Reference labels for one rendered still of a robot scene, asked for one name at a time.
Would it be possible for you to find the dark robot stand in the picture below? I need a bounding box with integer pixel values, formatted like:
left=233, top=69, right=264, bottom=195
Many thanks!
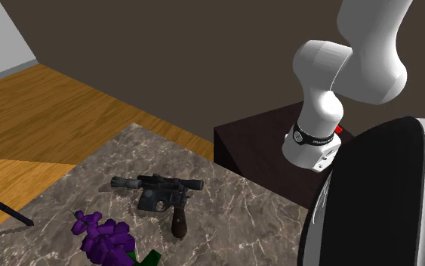
left=213, top=101, right=356, bottom=212

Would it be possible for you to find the black toy blaster pistol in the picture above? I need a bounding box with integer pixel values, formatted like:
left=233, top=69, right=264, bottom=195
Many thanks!
left=110, top=173, right=205, bottom=240

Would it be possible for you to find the purple flower with green stem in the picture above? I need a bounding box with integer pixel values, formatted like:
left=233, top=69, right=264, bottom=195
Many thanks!
left=69, top=209, right=162, bottom=266

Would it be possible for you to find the black pen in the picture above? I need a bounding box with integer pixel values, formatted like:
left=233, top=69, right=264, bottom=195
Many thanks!
left=0, top=193, right=35, bottom=227

